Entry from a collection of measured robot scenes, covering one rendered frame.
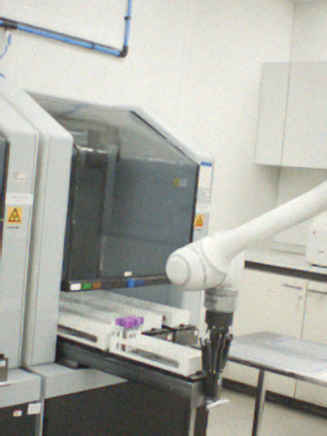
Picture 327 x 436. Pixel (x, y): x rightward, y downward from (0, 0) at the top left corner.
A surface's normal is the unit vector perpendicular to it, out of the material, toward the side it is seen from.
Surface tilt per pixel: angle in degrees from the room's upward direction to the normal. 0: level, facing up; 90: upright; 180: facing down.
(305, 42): 90
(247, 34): 90
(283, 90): 90
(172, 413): 90
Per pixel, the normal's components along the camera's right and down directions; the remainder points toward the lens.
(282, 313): -0.65, -0.02
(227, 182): 0.76, 0.11
